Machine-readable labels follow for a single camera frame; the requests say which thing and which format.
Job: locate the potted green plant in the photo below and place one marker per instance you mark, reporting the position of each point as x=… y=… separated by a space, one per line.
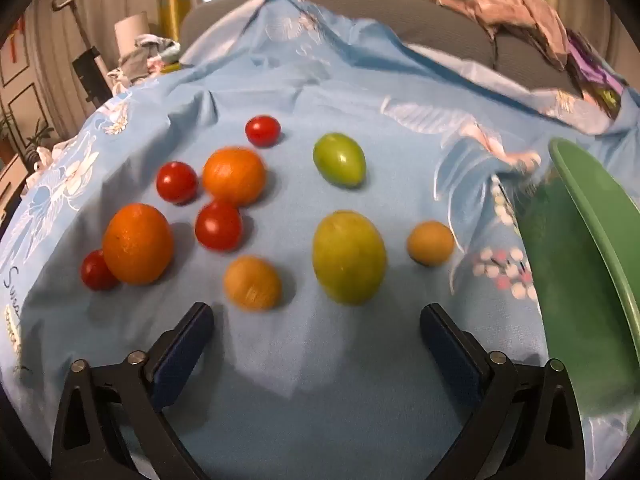
x=35 y=140

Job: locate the small red cherry tomato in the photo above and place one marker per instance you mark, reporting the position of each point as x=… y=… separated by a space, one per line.
x=262 y=130

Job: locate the green plastic bowl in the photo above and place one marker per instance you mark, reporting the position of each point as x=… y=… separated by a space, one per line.
x=575 y=270

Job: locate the purple printed bag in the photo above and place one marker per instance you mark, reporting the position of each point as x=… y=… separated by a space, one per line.
x=592 y=67

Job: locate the pink crumpled clothes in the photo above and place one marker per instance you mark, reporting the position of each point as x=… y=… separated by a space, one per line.
x=520 y=10

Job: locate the white paper roll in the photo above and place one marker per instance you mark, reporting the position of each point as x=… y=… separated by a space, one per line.
x=132 y=32

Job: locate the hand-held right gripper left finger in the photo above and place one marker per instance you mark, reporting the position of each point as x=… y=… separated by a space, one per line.
x=180 y=355

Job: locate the grey sofa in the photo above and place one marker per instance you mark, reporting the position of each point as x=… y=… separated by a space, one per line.
x=360 y=7

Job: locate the stick vacuum cleaner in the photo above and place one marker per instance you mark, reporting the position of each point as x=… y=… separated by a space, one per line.
x=87 y=67

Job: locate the pile of crumpled clothes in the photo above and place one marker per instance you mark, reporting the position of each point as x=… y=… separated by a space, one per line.
x=145 y=60

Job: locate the small yellow-orange kumquat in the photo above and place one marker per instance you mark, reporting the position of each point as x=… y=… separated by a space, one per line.
x=430 y=243
x=252 y=282

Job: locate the large orange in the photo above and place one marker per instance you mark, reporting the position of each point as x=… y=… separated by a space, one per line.
x=138 y=243
x=233 y=176

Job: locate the light blue floral blanket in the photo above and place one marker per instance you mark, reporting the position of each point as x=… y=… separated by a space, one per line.
x=300 y=85

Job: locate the large green plum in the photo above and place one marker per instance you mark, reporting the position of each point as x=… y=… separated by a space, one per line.
x=349 y=257

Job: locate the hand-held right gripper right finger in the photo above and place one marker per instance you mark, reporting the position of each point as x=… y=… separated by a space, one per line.
x=450 y=355

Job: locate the small green plum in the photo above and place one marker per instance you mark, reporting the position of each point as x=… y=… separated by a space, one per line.
x=339 y=160

